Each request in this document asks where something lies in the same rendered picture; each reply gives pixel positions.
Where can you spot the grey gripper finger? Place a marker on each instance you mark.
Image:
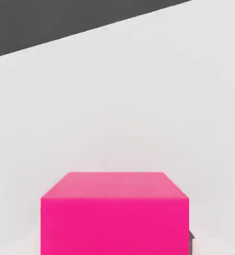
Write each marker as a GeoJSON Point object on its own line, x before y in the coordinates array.
{"type": "Point", "coordinates": [191, 244]}

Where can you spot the small pink cube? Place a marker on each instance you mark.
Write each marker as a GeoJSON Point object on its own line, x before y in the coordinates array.
{"type": "Point", "coordinates": [114, 223]}

